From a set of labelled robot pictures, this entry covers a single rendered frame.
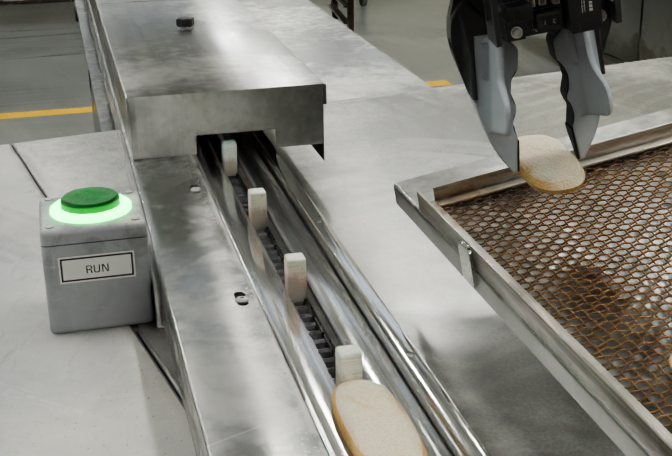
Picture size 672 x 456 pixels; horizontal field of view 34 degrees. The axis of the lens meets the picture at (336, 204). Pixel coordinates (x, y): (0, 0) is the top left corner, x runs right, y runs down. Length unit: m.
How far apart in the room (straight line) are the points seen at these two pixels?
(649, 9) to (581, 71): 3.70
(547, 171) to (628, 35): 3.85
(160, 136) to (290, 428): 0.47
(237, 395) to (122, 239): 0.19
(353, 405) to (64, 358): 0.23
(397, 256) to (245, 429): 0.34
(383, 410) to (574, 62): 0.25
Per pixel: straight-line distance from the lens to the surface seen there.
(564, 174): 0.68
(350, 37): 1.72
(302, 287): 0.74
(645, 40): 4.42
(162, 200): 0.88
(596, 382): 0.55
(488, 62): 0.67
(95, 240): 0.75
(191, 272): 0.74
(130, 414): 0.67
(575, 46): 0.68
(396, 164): 1.09
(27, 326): 0.79
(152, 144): 0.99
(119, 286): 0.76
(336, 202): 0.98
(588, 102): 0.69
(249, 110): 0.99
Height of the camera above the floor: 1.16
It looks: 20 degrees down
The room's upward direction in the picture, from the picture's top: 1 degrees counter-clockwise
